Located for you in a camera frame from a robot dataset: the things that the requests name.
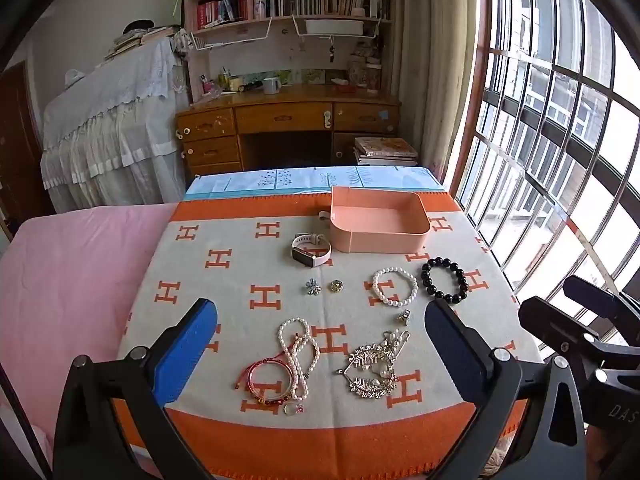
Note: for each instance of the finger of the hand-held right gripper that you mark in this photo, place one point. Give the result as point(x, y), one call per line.
point(550, 322)
point(590, 295)

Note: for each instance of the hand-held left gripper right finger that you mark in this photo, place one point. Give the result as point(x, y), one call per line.
point(452, 355)

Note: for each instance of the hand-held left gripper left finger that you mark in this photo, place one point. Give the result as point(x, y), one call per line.
point(187, 355)

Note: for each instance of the pink plastic tray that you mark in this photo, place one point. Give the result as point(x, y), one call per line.
point(380, 240)

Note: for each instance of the pearl hair clip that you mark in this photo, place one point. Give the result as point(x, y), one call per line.
point(396, 341)

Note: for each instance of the small silver earring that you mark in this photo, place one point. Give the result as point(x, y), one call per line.
point(404, 317)

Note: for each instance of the orange patterned blanket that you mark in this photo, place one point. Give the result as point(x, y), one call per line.
point(240, 270)

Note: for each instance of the round gold brooch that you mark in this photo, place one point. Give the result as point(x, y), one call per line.
point(335, 286)

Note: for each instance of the pink bedsheet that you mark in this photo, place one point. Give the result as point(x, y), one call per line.
point(65, 285)

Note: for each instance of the silver flower brooch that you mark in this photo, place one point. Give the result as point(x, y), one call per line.
point(313, 287)

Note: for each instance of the metal window grille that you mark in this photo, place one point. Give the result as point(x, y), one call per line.
point(550, 110)

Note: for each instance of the blue printed sheet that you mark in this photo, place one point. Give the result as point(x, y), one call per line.
point(300, 180)

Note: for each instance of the stack of large books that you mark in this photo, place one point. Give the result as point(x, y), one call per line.
point(385, 150)

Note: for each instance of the piano with white lace cover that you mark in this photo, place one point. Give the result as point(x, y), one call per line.
point(110, 125)

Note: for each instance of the wooden desk with drawers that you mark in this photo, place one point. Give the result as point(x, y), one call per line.
point(280, 117)

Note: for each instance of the brown wooden door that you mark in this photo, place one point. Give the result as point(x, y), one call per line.
point(20, 150)

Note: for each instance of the white mug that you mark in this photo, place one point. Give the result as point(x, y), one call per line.
point(270, 86)

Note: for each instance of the beige curtain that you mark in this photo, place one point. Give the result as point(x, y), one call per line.
point(435, 60)

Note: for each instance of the clear storage jar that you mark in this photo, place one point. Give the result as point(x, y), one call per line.
point(373, 77)

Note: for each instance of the wooden bookshelf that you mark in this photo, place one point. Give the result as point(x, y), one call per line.
point(220, 57)

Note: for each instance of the pile of old books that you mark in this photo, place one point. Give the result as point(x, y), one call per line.
point(140, 40)

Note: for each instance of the white plastic basket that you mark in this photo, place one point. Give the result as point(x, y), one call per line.
point(332, 26)

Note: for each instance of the row of shelf books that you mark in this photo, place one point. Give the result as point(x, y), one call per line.
point(310, 4)

